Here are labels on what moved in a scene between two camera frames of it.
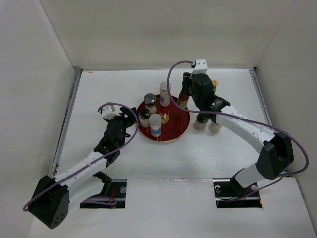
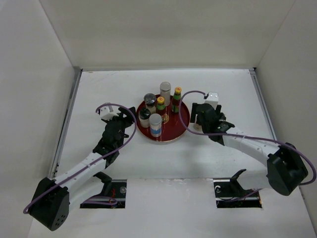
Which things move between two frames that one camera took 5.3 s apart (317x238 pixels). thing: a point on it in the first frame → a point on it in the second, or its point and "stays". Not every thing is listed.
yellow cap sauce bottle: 215,82 → 161,106
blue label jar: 165,96 stays
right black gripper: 186,83 → 194,112
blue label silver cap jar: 155,123 stays
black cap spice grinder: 144,115 stays
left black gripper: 116,118 stays
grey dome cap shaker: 149,99 stays
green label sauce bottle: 183,100 → 176,99
